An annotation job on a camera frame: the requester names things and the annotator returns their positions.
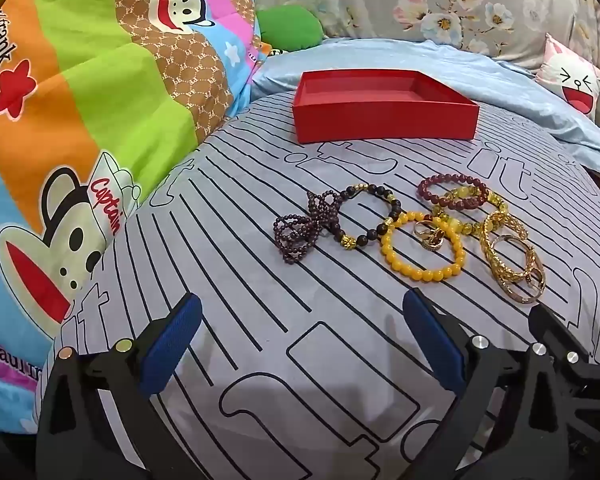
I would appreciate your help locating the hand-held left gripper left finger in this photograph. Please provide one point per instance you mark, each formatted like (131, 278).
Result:
(172, 345)

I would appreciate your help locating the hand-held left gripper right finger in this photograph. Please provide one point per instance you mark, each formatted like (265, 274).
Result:
(432, 342)

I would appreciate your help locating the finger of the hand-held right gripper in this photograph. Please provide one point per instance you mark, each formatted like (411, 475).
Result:
(555, 325)

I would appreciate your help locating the thin gold bangle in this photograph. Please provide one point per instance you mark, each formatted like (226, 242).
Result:
(517, 298)

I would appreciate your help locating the gold filigree bangle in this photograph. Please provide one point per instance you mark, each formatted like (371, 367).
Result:
(487, 252)

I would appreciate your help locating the red cardboard box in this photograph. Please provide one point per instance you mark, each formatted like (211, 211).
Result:
(387, 117)

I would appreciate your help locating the grey striped bedsheet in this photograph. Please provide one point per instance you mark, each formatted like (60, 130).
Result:
(280, 340)

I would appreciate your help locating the white cartoon face cushion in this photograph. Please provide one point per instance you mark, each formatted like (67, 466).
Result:
(572, 77)

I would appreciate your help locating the light blue blanket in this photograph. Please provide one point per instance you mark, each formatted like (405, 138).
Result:
(505, 85)

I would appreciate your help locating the cartoon monkey quilt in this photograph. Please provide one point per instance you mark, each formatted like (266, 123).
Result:
(80, 110)

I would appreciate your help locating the green plush toy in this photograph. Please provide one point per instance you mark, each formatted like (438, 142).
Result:
(290, 27)

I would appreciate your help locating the floral pillow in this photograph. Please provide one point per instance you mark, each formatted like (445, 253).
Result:
(380, 0)

